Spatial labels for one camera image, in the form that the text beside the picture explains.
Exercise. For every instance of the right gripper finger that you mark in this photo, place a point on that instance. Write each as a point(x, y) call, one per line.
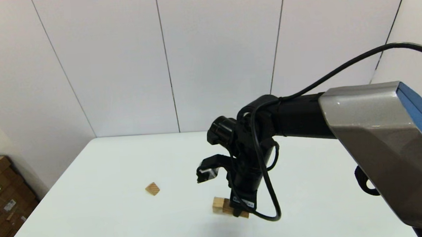
point(236, 213)

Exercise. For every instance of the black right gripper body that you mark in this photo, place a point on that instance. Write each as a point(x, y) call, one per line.
point(246, 182)

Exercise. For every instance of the rectangular wooden building block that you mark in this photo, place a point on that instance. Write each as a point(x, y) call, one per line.
point(244, 215)

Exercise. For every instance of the arched wooden building block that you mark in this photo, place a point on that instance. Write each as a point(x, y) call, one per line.
point(218, 204)

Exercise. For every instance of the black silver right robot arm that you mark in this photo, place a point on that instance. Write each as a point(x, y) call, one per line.
point(380, 130)

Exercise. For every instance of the triangular wooden building block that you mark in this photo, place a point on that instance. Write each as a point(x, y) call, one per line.
point(152, 189)

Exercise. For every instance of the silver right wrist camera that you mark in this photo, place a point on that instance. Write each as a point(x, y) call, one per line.
point(207, 174)

